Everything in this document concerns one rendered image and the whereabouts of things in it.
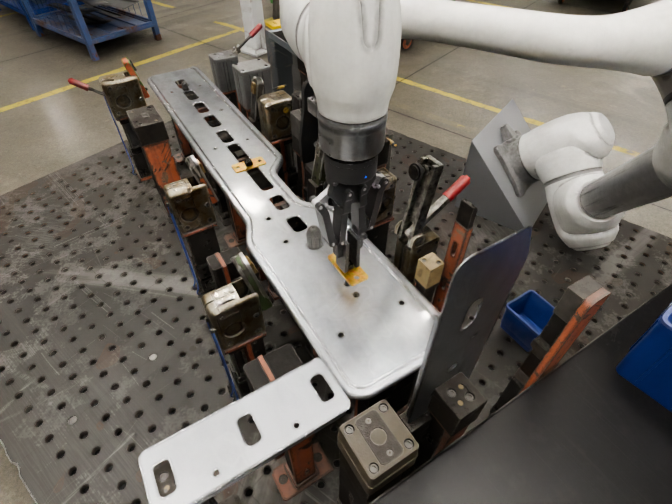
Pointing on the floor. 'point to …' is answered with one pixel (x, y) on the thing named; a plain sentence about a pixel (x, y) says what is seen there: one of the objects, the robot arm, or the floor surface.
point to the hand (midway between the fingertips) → (348, 251)
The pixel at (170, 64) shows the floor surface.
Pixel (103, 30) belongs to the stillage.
